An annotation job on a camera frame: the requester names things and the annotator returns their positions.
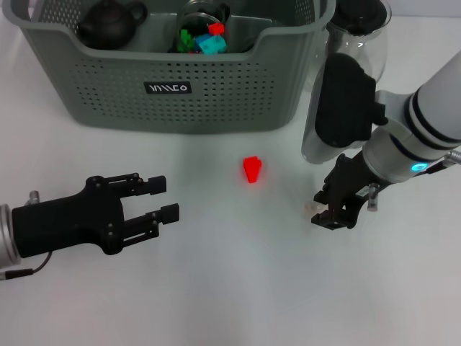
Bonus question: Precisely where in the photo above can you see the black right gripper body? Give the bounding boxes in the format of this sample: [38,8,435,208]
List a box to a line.
[322,153,389,230]

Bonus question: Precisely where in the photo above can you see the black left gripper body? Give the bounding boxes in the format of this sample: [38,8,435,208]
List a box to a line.
[12,175,126,259]

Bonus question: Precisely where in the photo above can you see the white toy brick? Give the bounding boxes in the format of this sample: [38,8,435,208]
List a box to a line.
[303,202,325,218]

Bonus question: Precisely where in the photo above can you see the red wedge toy block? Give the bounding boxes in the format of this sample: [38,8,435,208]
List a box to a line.
[242,156,263,185]

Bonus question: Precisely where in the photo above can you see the teal square toy block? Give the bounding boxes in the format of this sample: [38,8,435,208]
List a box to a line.
[196,35,228,56]

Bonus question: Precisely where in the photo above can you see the glass teacup black base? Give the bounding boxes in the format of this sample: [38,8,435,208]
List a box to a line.
[182,0,232,22]
[175,10,231,55]

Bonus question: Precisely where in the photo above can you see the grey perforated storage basket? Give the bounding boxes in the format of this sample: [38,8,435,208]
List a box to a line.
[1,0,336,135]

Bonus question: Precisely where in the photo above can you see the black ceramic teapot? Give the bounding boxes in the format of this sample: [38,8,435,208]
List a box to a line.
[77,0,148,50]

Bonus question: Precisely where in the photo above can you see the glass teapot black lid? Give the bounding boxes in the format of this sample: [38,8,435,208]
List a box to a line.
[309,0,392,91]

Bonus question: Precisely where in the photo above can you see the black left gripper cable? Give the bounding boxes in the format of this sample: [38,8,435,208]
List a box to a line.
[0,190,54,281]

